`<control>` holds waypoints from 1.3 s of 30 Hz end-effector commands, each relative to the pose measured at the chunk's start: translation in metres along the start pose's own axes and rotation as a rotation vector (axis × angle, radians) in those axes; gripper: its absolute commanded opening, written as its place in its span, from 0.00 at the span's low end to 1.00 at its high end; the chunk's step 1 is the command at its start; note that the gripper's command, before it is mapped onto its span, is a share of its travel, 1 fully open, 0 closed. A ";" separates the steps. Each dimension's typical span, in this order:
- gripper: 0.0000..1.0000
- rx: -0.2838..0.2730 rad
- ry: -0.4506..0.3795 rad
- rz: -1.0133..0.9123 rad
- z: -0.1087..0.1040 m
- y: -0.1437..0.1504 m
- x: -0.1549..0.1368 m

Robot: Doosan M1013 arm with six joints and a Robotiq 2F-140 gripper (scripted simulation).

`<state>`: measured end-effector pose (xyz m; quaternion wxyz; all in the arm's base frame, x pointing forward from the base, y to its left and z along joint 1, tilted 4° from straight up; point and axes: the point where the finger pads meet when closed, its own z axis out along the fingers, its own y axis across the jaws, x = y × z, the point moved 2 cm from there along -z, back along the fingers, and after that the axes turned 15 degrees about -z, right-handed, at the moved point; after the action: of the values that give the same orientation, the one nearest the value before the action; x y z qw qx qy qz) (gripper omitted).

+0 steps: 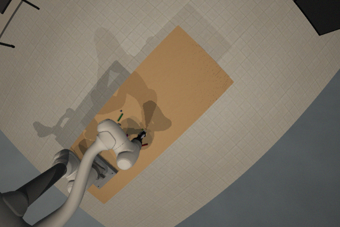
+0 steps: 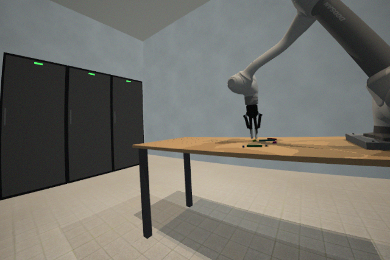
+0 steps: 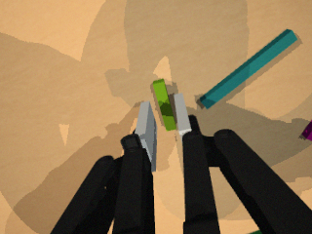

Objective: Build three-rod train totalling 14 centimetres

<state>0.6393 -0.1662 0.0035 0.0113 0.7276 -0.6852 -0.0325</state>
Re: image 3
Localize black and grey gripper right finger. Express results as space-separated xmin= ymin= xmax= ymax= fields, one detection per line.
xmin=174 ymin=93 xmax=312 ymax=234

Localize magenta rod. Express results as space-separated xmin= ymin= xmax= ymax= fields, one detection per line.
xmin=302 ymin=120 xmax=312 ymax=141

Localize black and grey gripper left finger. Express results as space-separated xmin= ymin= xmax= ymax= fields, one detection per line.
xmin=50 ymin=101 xmax=157 ymax=234

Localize turquoise rod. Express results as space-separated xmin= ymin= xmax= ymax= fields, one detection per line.
xmin=200 ymin=29 xmax=297 ymax=109

